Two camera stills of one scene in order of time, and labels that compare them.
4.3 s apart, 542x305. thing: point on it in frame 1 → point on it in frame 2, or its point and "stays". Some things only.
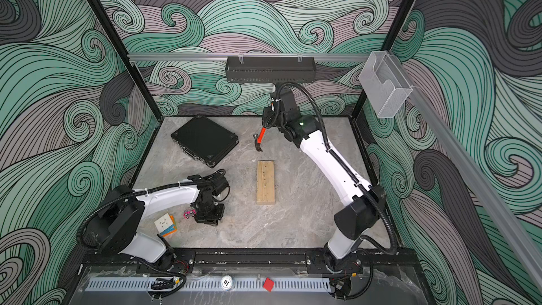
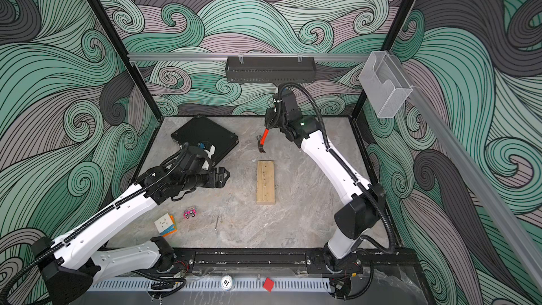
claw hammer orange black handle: [258, 138] stays
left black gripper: [214, 220] → [220, 181]
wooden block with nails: [265, 182] stays
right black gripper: [269, 113] stays
